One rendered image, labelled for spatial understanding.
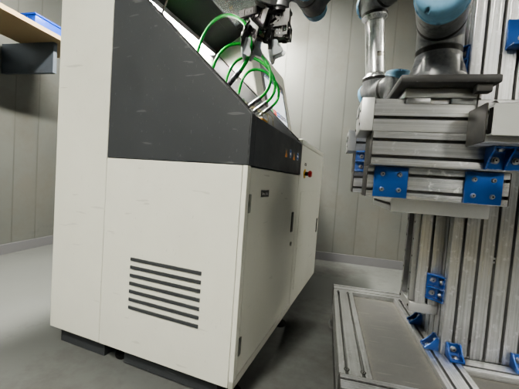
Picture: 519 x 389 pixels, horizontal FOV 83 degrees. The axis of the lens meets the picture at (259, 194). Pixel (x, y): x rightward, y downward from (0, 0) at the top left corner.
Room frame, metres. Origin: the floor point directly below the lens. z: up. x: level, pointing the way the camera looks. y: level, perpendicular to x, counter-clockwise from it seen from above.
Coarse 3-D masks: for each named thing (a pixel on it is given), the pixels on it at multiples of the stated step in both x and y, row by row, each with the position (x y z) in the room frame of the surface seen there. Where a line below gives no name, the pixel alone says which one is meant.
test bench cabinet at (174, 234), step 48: (144, 192) 1.05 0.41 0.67; (192, 192) 0.98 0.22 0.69; (240, 192) 0.92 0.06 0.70; (144, 240) 1.05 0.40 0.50; (192, 240) 0.97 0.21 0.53; (240, 240) 0.91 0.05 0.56; (144, 288) 1.04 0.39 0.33; (192, 288) 0.97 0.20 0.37; (240, 288) 0.92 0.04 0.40; (144, 336) 1.04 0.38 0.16; (192, 336) 0.97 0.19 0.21; (192, 384) 1.00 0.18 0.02
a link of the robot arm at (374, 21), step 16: (368, 0) 1.39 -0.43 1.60; (368, 16) 1.40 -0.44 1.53; (384, 16) 1.40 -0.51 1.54; (368, 32) 1.42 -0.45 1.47; (384, 32) 1.41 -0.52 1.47; (368, 48) 1.42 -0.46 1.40; (384, 48) 1.42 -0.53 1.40; (368, 64) 1.42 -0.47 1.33; (384, 64) 1.42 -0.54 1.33; (368, 80) 1.41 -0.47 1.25; (368, 96) 1.42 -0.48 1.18
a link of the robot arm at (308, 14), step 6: (318, 0) 0.98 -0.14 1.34; (324, 0) 0.99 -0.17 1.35; (330, 0) 1.01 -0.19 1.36; (312, 6) 0.99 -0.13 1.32; (318, 6) 1.00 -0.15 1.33; (324, 6) 1.02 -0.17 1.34; (306, 12) 1.02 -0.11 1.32; (312, 12) 1.01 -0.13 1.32; (318, 12) 1.02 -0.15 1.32; (324, 12) 1.04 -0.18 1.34; (312, 18) 1.04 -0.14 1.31; (318, 18) 1.05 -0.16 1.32
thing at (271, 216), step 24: (264, 192) 1.06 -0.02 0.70; (288, 192) 1.37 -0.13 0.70; (264, 216) 1.08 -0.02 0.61; (288, 216) 1.40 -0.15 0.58; (264, 240) 1.10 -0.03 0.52; (288, 240) 1.43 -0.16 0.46; (264, 264) 1.12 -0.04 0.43; (288, 264) 1.47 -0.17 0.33; (264, 288) 1.14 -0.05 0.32; (288, 288) 1.50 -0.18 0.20; (264, 312) 1.16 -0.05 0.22; (240, 336) 0.94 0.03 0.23; (264, 336) 1.18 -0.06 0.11; (240, 360) 0.96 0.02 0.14
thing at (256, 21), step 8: (256, 0) 1.00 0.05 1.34; (264, 8) 1.00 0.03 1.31; (272, 8) 1.01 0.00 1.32; (256, 16) 1.05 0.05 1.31; (264, 16) 1.01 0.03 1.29; (272, 16) 1.03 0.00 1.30; (248, 24) 1.08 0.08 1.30; (256, 24) 1.03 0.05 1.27; (264, 24) 1.02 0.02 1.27; (248, 32) 1.08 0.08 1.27; (256, 32) 1.03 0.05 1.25; (264, 32) 1.05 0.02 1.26; (256, 40) 1.07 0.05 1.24; (264, 40) 1.07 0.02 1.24
